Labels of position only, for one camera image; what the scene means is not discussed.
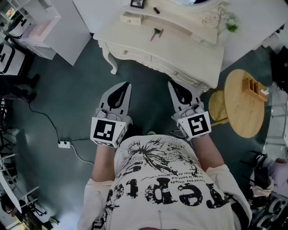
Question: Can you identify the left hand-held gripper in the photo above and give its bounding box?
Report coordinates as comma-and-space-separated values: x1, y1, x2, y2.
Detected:
90, 82, 134, 148

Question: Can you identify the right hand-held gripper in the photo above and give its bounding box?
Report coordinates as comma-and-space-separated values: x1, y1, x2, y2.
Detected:
168, 80, 212, 142

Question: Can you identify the cream vanity dressing table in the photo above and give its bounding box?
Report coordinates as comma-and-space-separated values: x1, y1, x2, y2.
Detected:
93, 0, 230, 95

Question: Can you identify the small cream drawer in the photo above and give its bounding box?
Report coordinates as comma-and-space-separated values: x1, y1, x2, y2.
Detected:
120, 11, 144, 26
191, 33, 218, 45

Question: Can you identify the person's left forearm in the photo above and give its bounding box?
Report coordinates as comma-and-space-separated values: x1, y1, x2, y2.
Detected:
91, 143, 118, 182

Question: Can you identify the person's right forearm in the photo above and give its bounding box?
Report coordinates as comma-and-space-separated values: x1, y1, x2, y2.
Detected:
191, 134, 225, 169

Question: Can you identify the cream table drawer with knob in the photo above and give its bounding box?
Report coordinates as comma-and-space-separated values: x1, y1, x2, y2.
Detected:
108, 44, 152, 66
151, 56, 203, 85

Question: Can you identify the oval vanity mirror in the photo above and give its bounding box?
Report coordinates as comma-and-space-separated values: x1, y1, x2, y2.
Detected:
144, 0, 230, 29

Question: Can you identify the round wooden stool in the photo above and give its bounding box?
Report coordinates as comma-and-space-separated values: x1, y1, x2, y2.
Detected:
208, 89, 230, 127

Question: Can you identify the round wooden table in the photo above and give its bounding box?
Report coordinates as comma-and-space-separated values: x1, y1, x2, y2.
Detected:
224, 69, 266, 139

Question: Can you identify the wooden organiser box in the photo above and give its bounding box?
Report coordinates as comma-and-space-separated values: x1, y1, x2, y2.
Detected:
242, 76, 270, 103

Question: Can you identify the white cabinet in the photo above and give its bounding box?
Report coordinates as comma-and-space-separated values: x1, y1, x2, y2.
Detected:
45, 0, 92, 66

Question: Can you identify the white flower bunch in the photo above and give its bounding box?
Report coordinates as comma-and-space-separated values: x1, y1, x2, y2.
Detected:
221, 12, 240, 33

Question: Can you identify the person's white printed shirt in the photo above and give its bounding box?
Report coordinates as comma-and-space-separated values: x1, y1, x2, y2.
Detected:
77, 134, 252, 230

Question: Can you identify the white glass shelf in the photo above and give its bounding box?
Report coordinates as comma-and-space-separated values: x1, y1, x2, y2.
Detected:
265, 83, 288, 148

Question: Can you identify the white shelf unit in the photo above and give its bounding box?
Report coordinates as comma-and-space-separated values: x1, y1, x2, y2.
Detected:
6, 0, 62, 60

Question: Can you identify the white device with black marks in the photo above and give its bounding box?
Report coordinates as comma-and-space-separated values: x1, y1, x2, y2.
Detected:
9, 16, 32, 38
0, 42, 26, 76

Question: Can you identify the cluttered equipment rack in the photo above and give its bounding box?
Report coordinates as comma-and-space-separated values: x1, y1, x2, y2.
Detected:
239, 150, 288, 230

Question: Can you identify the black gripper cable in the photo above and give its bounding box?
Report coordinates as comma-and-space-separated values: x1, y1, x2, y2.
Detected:
168, 129, 189, 140

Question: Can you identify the white power cable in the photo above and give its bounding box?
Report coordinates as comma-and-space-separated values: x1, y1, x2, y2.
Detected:
69, 143, 95, 166

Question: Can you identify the black floor cable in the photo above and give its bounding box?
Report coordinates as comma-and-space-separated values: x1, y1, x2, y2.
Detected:
28, 101, 61, 142

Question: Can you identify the black picture frame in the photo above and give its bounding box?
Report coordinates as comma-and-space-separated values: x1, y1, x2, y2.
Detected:
130, 0, 145, 9

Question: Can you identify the metal frame rack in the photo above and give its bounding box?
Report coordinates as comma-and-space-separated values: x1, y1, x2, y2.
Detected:
0, 152, 48, 225

